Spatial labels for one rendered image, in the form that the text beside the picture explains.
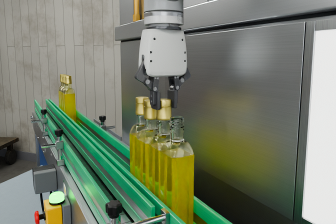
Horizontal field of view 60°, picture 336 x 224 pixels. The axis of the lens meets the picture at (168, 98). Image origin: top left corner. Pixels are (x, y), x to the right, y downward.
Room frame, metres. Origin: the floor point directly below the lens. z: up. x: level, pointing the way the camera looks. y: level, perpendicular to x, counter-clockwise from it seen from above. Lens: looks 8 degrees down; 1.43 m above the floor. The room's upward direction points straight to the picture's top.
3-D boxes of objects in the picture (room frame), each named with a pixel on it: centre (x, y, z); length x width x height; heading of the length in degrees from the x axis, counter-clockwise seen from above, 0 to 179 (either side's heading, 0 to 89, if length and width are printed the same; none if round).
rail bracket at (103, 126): (1.25, 0.27, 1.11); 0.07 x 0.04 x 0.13; 119
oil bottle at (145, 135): (0.69, 0.04, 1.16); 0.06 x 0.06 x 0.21; 30
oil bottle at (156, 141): (0.64, 0.01, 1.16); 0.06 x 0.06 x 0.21; 30
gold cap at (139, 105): (0.74, 0.07, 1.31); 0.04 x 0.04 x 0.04
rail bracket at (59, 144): (0.99, 0.41, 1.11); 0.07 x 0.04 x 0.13; 119
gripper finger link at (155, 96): (0.62, 0.04, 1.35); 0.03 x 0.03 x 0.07; 30
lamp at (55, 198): (0.84, 0.34, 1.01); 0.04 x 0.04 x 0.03
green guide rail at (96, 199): (1.28, 0.52, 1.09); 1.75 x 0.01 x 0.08; 29
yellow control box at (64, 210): (0.84, 0.34, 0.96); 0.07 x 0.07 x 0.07; 29
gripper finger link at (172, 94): (0.66, -0.02, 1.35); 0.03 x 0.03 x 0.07; 30
